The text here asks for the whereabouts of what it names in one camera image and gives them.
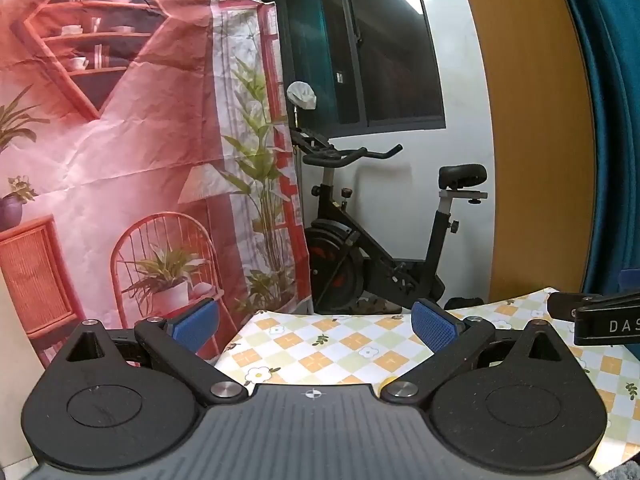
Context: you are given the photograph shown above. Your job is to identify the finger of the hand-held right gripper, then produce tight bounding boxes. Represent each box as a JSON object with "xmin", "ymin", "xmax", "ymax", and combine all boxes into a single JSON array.
[{"xmin": 547, "ymin": 291, "xmax": 640, "ymax": 321}]

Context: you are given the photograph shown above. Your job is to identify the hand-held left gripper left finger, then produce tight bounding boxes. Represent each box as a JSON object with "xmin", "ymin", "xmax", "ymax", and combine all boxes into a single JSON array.
[{"xmin": 47, "ymin": 297, "xmax": 249, "ymax": 407}]

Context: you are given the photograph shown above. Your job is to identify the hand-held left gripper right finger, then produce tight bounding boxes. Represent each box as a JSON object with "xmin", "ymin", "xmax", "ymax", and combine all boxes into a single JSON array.
[{"xmin": 380, "ymin": 298, "xmax": 586, "ymax": 407}]

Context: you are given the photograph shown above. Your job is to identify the black exercise bike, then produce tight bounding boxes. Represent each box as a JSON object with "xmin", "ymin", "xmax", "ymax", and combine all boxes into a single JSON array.
[{"xmin": 287, "ymin": 127, "xmax": 488, "ymax": 313}]

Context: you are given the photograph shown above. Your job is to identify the checkered floral tablecloth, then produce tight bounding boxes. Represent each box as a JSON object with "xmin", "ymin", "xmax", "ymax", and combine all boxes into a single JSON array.
[{"xmin": 214, "ymin": 287, "xmax": 640, "ymax": 476}]

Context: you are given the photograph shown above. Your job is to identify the grey-blue fluffy blanket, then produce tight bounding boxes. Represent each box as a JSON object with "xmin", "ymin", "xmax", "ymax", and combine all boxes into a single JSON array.
[{"xmin": 595, "ymin": 460, "xmax": 640, "ymax": 480}]

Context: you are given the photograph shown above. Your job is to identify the orange wooden panel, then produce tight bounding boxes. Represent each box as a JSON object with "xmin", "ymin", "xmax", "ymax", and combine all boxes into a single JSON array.
[{"xmin": 457, "ymin": 0, "xmax": 608, "ymax": 306}]

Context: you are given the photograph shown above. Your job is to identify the teal curtain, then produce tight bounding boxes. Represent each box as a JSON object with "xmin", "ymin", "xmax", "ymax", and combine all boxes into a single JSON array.
[{"xmin": 550, "ymin": 0, "xmax": 640, "ymax": 296}]

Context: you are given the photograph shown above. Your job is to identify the pink printed backdrop cloth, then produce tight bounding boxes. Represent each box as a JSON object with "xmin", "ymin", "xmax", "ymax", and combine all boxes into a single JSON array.
[{"xmin": 0, "ymin": 0, "xmax": 315, "ymax": 381}]

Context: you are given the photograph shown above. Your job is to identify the white cap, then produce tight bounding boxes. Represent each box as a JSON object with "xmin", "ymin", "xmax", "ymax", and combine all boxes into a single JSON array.
[{"xmin": 286, "ymin": 81, "xmax": 318, "ymax": 111}]

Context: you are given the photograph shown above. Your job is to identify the dark framed window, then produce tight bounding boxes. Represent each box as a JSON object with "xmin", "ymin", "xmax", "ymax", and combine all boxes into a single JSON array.
[{"xmin": 285, "ymin": 0, "xmax": 446, "ymax": 136}]

